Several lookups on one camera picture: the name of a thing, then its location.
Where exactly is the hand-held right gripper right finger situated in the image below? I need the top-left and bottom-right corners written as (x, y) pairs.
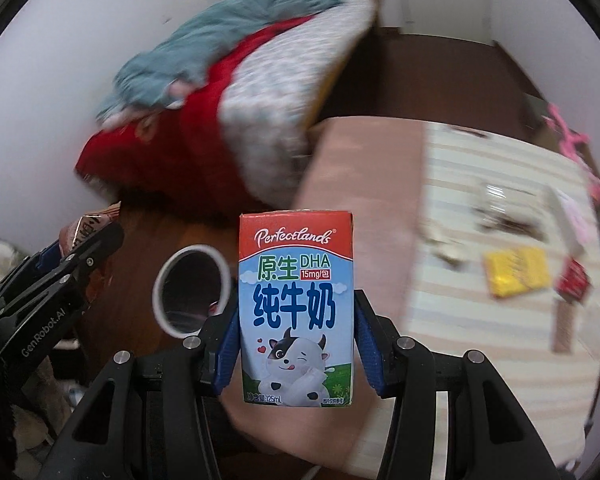
top-left (355, 290), bottom-right (588, 480)

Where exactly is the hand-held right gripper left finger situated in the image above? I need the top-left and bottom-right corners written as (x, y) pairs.
top-left (37, 305), bottom-right (241, 480)

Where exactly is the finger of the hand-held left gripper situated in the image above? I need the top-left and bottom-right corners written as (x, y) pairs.
top-left (30, 221), bottom-right (126, 306)
top-left (10, 240), bottom-right (67, 288)

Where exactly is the brown snack packet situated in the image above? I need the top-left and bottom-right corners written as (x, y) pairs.
top-left (59, 201), bottom-right (126, 306)

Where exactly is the small milk carton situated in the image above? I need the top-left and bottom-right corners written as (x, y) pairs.
top-left (238, 211), bottom-right (355, 407)

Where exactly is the white round waste bin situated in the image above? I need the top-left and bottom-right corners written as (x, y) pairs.
top-left (152, 245), bottom-right (231, 338)

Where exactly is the striped tablecloth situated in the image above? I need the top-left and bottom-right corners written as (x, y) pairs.
top-left (405, 122), bottom-right (600, 461)

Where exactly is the silver crumpled wrapper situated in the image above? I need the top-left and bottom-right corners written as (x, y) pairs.
top-left (420, 220), bottom-right (468, 266)

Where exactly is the red floral blanket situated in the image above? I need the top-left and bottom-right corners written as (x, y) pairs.
top-left (75, 15), bottom-right (321, 211)

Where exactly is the pink plush cloth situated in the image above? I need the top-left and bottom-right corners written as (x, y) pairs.
top-left (225, 117), bottom-right (431, 466)

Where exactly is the yellow packet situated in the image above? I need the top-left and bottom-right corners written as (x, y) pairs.
top-left (482, 247), bottom-right (551, 299)

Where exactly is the clear plastic wrapper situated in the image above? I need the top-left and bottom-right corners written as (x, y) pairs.
top-left (472, 182), bottom-right (546, 241)

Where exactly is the brown paper strip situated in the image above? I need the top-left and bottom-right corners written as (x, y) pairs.
top-left (550, 300), bottom-right (577, 354)

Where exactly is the red snack packet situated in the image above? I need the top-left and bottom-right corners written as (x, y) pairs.
top-left (554, 257), bottom-right (592, 303)

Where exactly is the teal quilt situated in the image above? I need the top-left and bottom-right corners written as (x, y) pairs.
top-left (96, 0), bottom-right (376, 126)

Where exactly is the checkered bed mattress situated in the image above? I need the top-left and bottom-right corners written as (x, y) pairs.
top-left (220, 0), bottom-right (381, 206)

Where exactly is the white flat box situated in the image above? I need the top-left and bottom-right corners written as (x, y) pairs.
top-left (545, 187), bottom-right (600, 256)

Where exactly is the pink plastic hanger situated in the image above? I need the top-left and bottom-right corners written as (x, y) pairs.
top-left (545, 102), bottom-right (600, 206)

